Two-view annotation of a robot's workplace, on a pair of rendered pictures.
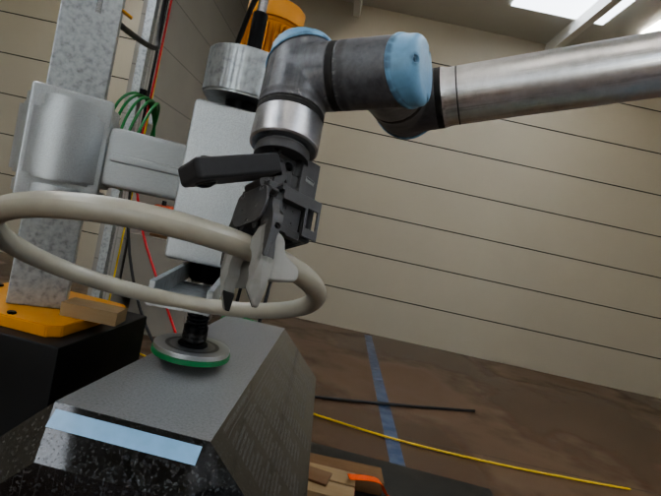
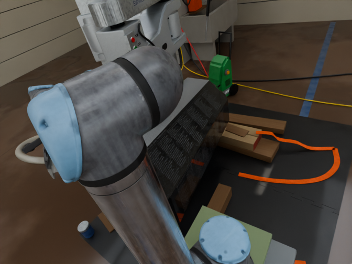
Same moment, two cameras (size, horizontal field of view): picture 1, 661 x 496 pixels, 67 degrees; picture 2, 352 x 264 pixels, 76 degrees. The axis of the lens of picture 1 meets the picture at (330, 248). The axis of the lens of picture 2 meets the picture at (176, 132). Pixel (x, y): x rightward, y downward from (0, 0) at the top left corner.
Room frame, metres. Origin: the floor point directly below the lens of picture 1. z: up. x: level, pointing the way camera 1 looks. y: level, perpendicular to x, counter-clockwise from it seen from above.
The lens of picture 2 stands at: (0.35, -0.80, 1.83)
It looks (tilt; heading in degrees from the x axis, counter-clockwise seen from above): 38 degrees down; 40
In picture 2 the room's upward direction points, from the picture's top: 15 degrees counter-clockwise
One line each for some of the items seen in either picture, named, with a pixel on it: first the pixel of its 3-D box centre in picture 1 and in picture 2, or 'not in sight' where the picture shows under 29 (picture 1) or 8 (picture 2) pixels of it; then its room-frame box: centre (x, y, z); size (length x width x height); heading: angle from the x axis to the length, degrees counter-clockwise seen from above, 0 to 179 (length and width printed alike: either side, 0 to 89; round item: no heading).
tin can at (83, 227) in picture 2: not in sight; (86, 229); (0.62, 0.74, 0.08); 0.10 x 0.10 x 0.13
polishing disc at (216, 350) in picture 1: (192, 346); not in sight; (1.40, 0.32, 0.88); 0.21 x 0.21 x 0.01
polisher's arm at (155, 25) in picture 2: not in sight; (157, 41); (1.79, 0.36, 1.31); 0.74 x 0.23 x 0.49; 8
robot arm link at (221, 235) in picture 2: not in sight; (223, 249); (0.63, -0.63, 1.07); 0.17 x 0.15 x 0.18; 162
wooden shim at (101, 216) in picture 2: not in sight; (108, 220); (0.79, 0.66, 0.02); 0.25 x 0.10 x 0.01; 74
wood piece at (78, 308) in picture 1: (93, 311); not in sight; (1.79, 0.79, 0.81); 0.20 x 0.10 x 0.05; 93
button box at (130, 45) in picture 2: not in sight; (135, 56); (1.35, 0.20, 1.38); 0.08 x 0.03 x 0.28; 8
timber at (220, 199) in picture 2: not in sight; (219, 202); (1.34, -0.23, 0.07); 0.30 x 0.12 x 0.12; 0
